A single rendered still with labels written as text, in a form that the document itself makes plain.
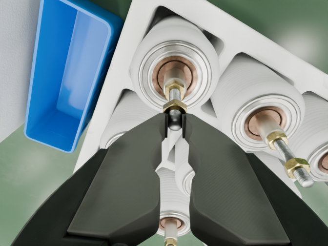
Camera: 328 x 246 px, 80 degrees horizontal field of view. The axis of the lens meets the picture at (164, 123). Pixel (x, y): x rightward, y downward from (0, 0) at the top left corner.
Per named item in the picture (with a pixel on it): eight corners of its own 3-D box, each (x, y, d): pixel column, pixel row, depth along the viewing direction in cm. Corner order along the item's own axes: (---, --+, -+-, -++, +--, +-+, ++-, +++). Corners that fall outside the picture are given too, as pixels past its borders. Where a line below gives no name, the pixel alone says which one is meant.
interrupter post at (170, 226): (174, 227, 36) (174, 246, 33) (162, 223, 35) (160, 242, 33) (179, 220, 34) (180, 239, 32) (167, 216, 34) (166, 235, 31)
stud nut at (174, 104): (163, 98, 14) (162, 103, 14) (186, 97, 14) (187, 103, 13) (163, 121, 15) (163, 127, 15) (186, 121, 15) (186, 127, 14)
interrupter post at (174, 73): (158, 80, 21) (156, 92, 18) (171, 61, 20) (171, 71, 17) (177, 92, 22) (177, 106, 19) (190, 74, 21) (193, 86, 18)
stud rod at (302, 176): (268, 135, 22) (306, 190, 16) (262, 130, 22) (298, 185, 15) (276, 129, 22) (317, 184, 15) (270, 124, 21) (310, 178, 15)
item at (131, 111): (180, 93, 41) (184, 150, 26) (153, 124, 45) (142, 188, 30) (142, 65, 38) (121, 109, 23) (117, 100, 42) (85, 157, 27)
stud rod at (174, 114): (169, 78, 19) (167, 119, 13) (179, 78, 19) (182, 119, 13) (169, 88, 20) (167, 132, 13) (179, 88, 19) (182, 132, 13)
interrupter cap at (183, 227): (180, 237, 37) (180, 241, 37) (143, 227, 36) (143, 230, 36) (200, 216, 34) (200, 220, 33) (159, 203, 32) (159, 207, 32)
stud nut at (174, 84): (165, 79, 17) (164, 83, 17) (184, 79, 17) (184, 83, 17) (165, 100, 18) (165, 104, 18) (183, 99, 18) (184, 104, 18)
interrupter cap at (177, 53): (126, 87, 22) (125, 89, 21) (163, 22, 18) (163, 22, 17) (183, 119, 24) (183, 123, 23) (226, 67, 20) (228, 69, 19)
